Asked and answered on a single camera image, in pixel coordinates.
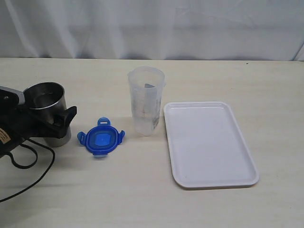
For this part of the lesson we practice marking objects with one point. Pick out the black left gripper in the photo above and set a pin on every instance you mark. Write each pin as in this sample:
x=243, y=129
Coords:
x=18, y=123

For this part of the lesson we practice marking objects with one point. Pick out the stainless steel cup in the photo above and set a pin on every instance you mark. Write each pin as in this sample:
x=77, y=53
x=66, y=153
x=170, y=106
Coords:
x=45, y=100

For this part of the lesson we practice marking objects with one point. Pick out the blue plastic container lid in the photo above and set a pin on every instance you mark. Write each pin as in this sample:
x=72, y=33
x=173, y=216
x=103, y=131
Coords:
x=101, y=139

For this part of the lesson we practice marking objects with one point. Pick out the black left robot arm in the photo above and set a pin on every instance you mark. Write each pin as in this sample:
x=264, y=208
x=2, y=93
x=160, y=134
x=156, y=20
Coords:
x=39, y=111

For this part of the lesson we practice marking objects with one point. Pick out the clear plastic tall container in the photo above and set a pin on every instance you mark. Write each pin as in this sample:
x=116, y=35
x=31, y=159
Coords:
x=146, y=85

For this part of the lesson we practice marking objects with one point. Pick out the white rectangular plastic tray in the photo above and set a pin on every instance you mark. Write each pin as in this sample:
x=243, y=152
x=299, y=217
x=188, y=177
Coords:
x=206, y=146

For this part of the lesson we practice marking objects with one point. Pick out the white backdrop curtain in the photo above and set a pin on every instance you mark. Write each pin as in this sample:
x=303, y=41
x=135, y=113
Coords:
x=153, y=29

